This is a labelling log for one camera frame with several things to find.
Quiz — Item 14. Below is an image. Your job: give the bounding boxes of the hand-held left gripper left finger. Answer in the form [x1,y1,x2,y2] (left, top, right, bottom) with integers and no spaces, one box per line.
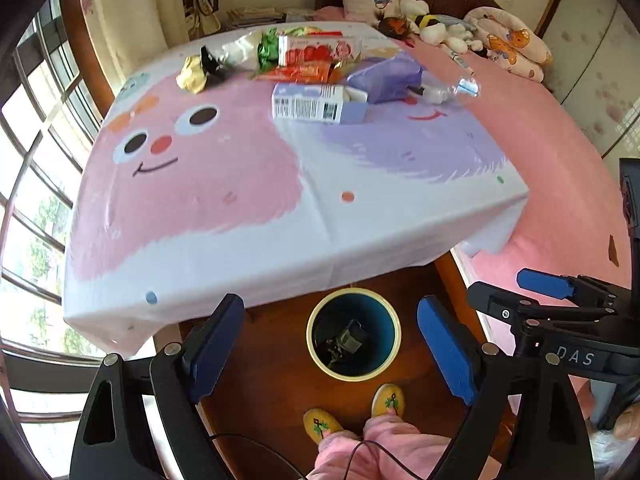
[70,293,246,480]

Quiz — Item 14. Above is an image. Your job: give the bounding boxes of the stack of books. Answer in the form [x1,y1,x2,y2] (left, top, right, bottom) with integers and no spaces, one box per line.
[222,6,316,28]

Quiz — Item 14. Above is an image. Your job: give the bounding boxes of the cartoon printed tablecloth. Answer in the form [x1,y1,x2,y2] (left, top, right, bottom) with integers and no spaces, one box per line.
[62,22,530,356]

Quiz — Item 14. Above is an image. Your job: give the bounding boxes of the pink pajama pants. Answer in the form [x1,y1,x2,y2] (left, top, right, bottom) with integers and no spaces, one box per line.
[306,415,501,480]

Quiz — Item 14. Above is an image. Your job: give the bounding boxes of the red and white box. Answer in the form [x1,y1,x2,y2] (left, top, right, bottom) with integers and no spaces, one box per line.
[276,31,363,67]

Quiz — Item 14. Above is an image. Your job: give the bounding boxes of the curved bay window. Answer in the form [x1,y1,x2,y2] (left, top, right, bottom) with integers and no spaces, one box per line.
[0,0,166,480]

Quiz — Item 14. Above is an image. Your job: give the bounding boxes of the green wrapper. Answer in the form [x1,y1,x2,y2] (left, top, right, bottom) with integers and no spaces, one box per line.
[256,27,286,71]

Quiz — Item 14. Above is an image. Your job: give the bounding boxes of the yellow slipper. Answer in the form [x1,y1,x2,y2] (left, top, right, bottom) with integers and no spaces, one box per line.
[371,383,405,418]
[303,408,346,446]

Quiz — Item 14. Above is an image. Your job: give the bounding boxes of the person's right hand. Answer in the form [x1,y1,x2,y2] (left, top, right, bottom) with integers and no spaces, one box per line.
[614,404,640,442]

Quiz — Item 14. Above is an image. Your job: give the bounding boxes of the yellow paper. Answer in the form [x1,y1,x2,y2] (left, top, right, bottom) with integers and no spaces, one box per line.
[176,55,208,94]

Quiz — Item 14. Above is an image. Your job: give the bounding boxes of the white and black wrapper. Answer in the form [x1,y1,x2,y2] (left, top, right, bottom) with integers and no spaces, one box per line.
[200,30,266,83]

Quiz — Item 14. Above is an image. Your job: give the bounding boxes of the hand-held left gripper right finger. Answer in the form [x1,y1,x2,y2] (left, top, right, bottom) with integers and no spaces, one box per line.
[416,296,596,480]

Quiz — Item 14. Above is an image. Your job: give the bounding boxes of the cream leaf print curtain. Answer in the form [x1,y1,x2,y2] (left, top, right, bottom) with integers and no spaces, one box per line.
[77,0,201,86]

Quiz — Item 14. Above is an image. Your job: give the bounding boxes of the orange snack packet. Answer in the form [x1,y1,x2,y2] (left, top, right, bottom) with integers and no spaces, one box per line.
[252,60,351,85]

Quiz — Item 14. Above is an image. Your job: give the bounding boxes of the yellow green snack packet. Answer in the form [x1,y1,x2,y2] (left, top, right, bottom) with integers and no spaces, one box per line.
[280,22,346,38]

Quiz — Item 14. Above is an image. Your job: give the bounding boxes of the black plastic scrap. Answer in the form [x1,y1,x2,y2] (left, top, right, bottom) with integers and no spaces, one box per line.
[325,320,366,366]

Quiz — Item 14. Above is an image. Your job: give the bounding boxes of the clear plastic bottle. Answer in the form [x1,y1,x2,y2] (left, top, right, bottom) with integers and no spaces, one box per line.
[410,74,483,108]

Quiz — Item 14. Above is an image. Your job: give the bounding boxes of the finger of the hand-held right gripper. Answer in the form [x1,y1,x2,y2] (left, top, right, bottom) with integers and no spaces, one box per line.
[466,281,616,341]
[516,268,640,313]

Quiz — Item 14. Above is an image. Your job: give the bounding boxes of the brown orange plush toy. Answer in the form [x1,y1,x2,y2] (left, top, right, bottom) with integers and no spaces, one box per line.
[377,16,416,38]

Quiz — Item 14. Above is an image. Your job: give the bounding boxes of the white purple carton box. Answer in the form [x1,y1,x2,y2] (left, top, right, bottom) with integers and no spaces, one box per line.
[271,82,370,125]

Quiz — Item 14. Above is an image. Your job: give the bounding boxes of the black cable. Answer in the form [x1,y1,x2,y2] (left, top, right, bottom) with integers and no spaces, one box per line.
[207,432,308,480]
[345,440,436,480]

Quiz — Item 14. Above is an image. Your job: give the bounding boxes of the rolled bear print blanket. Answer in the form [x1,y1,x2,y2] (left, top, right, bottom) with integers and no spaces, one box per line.
[462,6,553,83]

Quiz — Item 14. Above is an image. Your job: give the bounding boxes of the bee plush toy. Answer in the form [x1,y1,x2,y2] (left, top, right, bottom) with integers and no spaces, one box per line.
[415,12,451,43]

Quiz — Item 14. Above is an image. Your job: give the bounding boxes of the purple tissue pack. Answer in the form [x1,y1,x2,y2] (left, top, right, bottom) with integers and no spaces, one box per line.
[346,57,425,105]

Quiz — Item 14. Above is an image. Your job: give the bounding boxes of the white marker pen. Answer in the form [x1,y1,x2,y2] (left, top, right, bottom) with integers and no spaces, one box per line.
[446,49,475,73]

